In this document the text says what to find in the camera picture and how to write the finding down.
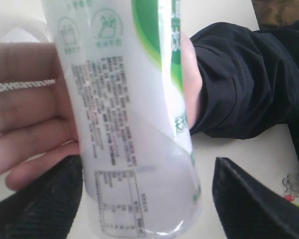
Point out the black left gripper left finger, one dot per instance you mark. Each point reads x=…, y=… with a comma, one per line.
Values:
x=47, y=207

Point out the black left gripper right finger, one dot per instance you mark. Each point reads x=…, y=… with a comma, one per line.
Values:
x=249, y=210

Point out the clear red label cola bottle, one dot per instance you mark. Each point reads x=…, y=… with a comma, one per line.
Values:
x=291, y=185

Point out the white green label bottle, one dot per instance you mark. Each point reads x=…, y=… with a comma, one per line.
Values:
x=121, y=60

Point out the black sleeved forearm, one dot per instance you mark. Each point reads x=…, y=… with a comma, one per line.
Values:
x=250, y=80

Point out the clear bottle with barcode label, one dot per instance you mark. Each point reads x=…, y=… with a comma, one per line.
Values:
x=32, y=31

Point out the open bare human hand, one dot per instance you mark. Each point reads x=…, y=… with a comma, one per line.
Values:
x=37, y=126

